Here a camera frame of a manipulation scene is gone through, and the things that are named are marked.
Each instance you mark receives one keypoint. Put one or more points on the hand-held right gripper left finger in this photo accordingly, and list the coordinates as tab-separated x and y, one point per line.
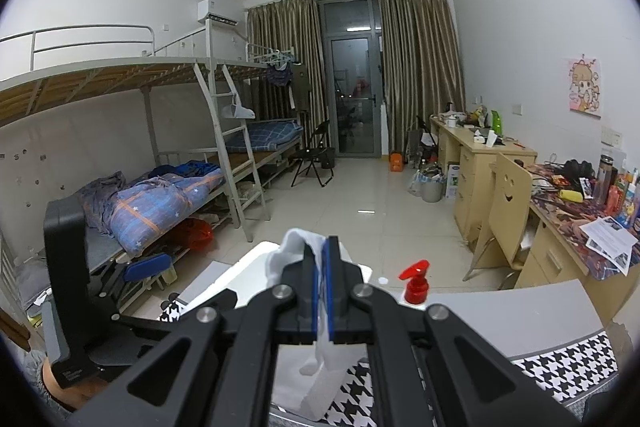
312	297

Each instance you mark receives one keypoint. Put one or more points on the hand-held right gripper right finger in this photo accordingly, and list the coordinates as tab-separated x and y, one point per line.
328	297

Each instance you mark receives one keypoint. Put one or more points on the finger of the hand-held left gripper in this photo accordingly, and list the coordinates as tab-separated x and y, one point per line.
145	326
147	267

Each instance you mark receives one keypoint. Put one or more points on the white soft cloth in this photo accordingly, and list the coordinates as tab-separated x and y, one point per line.
295	242

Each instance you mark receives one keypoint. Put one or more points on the person's left forearm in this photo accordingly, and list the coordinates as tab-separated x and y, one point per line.
32	372

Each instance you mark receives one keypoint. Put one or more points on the person's left hand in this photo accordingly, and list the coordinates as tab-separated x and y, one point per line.
65	387

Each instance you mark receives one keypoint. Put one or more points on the grey mattress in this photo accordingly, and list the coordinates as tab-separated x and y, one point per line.
100	252

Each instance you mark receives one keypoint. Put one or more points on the red plastic bag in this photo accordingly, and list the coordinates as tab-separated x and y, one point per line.
192	234

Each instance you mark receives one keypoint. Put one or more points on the blue striped quilt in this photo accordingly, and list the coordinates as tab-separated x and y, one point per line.
160	207

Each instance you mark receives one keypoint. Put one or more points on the purple grey crumpled cloth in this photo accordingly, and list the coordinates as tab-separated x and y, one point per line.
97	197

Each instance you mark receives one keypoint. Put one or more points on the white lotion bottle red pump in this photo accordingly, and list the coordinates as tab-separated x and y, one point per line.
417	289

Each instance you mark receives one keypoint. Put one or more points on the dark blue clothing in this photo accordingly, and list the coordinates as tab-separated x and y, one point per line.
192	168

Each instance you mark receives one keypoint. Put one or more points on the black folding chair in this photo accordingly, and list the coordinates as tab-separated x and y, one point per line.
312	154

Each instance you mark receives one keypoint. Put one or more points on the grey bin with bag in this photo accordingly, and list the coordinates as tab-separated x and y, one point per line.
431	189

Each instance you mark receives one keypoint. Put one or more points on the orange box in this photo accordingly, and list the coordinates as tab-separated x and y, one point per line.
395	163

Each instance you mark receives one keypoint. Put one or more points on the white metal bed ladder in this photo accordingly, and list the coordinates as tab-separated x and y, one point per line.
240	142

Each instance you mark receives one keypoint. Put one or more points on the white blue carton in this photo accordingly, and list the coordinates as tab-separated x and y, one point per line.
452	182

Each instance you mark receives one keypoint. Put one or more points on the blue checked bedding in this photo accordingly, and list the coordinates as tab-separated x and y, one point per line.
270	132

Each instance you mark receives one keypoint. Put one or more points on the light wooden desk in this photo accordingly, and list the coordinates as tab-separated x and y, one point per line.
470	177
555	257

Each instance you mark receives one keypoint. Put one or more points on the wooden chair smiley face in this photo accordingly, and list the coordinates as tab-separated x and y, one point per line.
505	207

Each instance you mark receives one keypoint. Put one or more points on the white metal bunk bed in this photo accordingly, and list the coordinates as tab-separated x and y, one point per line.
75	79
250	69

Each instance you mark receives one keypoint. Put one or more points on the glass balcony door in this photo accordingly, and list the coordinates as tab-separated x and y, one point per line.
352	97

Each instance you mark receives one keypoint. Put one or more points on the hanging dark jacket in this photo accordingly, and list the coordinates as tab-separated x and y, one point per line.
300	87

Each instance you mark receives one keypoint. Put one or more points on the white tissue box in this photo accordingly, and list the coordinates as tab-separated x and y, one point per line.
482	139

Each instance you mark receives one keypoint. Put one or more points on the hanging dark blue garment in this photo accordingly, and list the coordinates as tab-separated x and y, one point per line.
278	76

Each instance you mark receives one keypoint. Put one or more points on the green packet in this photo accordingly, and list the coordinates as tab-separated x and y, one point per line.
496	122

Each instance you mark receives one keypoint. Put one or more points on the black white houndstooth mat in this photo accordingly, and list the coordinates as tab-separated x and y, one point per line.
565	367

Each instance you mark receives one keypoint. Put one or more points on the brown curtain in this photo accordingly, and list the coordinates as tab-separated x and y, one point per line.
420	67
280	37

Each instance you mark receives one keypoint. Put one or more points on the yellow oblong thing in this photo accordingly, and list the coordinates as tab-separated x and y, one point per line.
571	195

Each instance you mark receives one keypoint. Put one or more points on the white air conditioner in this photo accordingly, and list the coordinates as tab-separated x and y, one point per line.
215	9

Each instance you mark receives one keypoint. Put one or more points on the printed paper sheets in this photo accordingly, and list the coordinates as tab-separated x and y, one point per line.
610	239

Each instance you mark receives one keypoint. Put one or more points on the dark drinking bottle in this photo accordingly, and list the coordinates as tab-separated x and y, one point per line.
604	177

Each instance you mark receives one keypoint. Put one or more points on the orange bottle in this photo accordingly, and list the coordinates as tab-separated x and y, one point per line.
613	199

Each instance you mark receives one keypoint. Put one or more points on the white wall socket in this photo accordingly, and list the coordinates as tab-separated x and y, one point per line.
518	109

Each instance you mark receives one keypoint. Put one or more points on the white wall outlet panel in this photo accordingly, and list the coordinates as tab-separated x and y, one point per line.
611	137

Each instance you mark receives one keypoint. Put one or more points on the pink cartoon wall poster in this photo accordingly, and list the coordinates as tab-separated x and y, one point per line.
585	84

